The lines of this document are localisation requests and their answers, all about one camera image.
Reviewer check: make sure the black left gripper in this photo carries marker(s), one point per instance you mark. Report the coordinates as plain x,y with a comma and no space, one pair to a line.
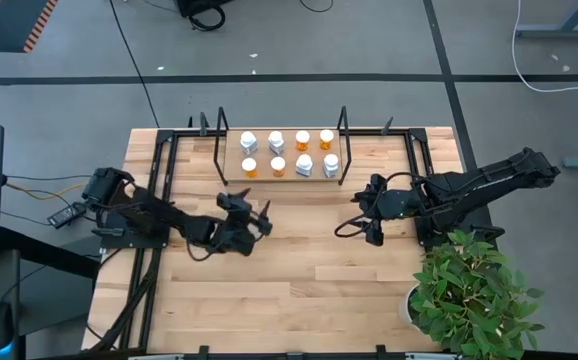
239,232

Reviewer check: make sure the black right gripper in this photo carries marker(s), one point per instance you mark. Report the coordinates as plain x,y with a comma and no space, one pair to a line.
391,205

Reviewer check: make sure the orange pill bottle white cap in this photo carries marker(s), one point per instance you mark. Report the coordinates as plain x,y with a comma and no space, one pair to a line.
326,135
302,136
278,163
249,164

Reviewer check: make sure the white medicine bottle blue label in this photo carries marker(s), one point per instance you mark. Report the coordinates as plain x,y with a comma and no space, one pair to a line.
275,138
330,161
304,161
248,138

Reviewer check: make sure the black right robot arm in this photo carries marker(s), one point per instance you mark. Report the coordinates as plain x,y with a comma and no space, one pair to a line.
494,180

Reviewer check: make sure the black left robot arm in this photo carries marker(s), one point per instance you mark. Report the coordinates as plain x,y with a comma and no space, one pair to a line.
169,220

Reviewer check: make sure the white plant pot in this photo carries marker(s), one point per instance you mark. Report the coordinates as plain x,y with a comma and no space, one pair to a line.
404,307

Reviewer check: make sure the green leafy plant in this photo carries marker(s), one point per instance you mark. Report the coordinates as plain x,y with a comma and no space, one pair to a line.
474,300

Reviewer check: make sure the black power adapter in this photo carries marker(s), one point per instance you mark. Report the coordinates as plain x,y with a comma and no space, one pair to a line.
66,215

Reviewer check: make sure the grey metal table base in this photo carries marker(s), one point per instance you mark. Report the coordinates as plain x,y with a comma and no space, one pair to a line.
559,31

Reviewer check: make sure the dark mat with striped edges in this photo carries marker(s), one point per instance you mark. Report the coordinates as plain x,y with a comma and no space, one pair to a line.
14,20

